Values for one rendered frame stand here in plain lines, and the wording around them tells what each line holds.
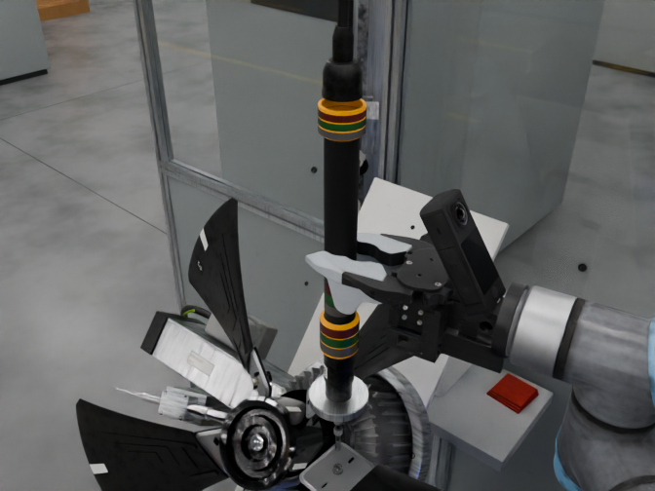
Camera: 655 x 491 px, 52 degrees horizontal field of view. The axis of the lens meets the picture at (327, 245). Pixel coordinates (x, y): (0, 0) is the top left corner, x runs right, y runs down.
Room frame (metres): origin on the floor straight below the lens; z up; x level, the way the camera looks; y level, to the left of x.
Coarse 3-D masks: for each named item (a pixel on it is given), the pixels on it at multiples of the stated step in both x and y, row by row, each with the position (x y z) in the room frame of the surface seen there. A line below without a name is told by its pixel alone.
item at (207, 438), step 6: (204, 432) 0.65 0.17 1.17; (210, 432) 0.65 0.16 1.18; (216, 432) 0.65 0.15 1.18; (198, 438) 0.65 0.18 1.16; (204, 438) 0.65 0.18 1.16; (210, 438) 0.65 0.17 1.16; (204, 444) 0.65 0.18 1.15; (210, 444) 0.65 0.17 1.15; (210, 450) 0.65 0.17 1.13; (216, 450) 0.65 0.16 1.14; (216, 456) 0.65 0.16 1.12; (216, 462) 0.65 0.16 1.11; (222, 468) 0.65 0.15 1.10
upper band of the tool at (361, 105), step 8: (320, 104) 0.56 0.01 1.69; (328, 104) 0.59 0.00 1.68; (336, 104) 0.59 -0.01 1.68; (344, 104) 0.59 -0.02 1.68; (352, 104) 0.59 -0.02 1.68; (360, 104) 0.58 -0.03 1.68; (328, 112) 0.55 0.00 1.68; (336, 112) 0.55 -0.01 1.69; (344, 112) 0.55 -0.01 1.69; (352, 112) 0.55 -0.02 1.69; (360, 112) 0.55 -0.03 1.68; (360, 120) 0.55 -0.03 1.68
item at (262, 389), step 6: (252, 354) 0.70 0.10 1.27; (252, 360) 0.72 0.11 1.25; (252, 366) 0.72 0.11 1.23; (258, 366) 0.69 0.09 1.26; (252, 372) 0.73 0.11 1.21; (258, 378) 0.70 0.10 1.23; (264, 378) 0.67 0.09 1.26; (264, 384) 0.67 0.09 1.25; (258, 390) 0.71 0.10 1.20; (264, 390) 0.67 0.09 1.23
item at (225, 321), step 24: (216, 216) 0.87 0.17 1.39; (216, 240) 0.85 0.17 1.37; (192, 264) 0.91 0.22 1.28; (216, 264) 0.84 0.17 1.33; (240, 264) 0.78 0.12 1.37; (216, 288) 0.83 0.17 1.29; (240, 288) 0.76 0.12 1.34; (216, 312) 0.84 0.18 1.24; (240, 312) 0.75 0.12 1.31; (240, 336) 0.74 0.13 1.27; (240, 360) 0.75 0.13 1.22
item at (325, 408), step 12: (312, 384) 0.58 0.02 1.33; (324, 384) 0.58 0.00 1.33; (360, 384) 0.58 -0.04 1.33; (312, 396) 0.56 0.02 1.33; (324, 396) 0.56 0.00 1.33; (360, 396) 0.56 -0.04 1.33; (312, 408) 0.55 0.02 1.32; (324, 408) 0.54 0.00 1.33; (336, 408) 0.54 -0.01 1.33; (348, 408) 0.54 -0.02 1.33; (360, 408) 0.54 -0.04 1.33; (336, 420) 0.53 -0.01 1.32; (348, 420) 0.53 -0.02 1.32
